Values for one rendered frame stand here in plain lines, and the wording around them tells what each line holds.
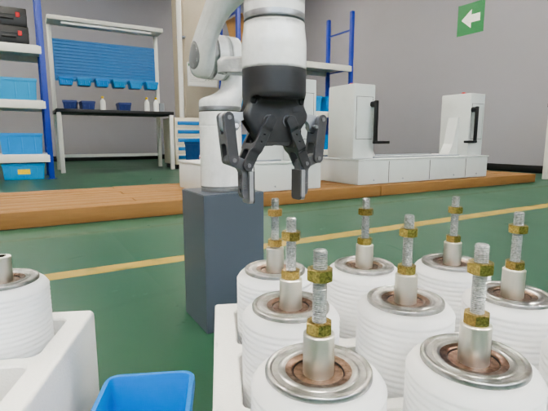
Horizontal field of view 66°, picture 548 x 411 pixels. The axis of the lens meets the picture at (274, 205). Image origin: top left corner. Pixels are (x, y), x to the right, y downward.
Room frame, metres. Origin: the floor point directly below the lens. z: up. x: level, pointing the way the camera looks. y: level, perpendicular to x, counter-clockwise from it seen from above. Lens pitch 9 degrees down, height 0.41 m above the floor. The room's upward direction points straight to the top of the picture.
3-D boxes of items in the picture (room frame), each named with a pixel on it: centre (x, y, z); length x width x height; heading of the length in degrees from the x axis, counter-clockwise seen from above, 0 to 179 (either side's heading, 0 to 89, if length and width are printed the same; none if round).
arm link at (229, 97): (0.95, 0.12, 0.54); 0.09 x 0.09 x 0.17; 33
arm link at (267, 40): (0.53, 0.01, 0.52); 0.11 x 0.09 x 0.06; 28
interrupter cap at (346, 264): (0.53, -0.12, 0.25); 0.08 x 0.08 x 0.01
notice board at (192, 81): (6.81, 1.11, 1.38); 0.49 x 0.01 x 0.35; 120
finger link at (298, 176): (0.53, -0.03, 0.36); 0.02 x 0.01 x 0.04; 28
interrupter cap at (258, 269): (0.51, 0.00, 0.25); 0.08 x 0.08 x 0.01
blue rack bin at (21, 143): (4.51, 2.65, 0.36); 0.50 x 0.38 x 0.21; 30
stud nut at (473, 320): (0.29, -0.15, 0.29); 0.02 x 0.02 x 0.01; 62
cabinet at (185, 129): (6.14, 1.26, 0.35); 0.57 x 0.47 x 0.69; 30
